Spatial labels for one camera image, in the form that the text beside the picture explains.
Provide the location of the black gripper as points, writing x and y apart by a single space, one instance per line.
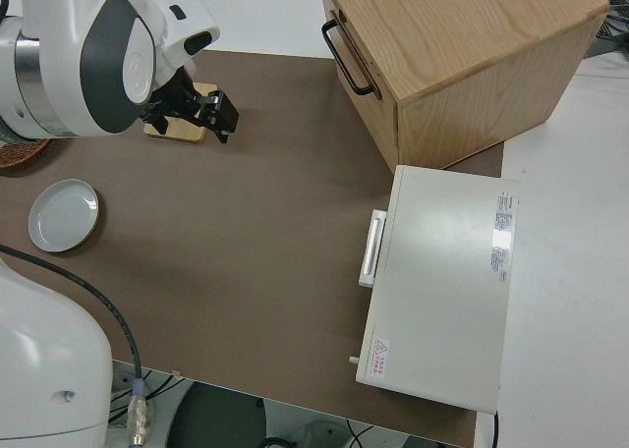
179 99

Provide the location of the gray round plate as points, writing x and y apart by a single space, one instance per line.
64 217

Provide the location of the wooden mug rack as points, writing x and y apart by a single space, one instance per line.
184 132

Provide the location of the brown table mat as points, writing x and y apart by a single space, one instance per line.
245 246

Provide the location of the brown wicker basket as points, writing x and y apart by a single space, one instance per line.
19 153

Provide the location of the wooden drawer cabinet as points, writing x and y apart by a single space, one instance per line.
457 50

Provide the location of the white toaster oven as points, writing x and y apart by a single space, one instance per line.
442 281

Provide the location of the dark round pedestal base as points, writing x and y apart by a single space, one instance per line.
216 413

